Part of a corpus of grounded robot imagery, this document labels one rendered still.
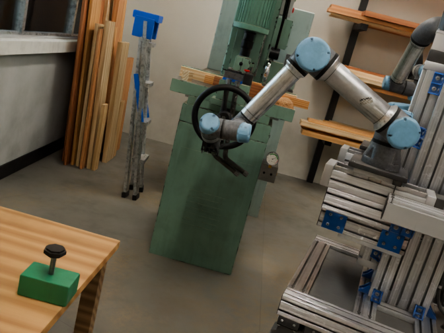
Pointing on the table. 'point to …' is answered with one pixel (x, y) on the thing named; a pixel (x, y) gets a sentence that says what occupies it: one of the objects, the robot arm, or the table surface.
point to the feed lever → (278, 37)
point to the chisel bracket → (242, 62)
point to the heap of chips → (285, 102)
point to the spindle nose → (247, 43)
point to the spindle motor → (255, 15)
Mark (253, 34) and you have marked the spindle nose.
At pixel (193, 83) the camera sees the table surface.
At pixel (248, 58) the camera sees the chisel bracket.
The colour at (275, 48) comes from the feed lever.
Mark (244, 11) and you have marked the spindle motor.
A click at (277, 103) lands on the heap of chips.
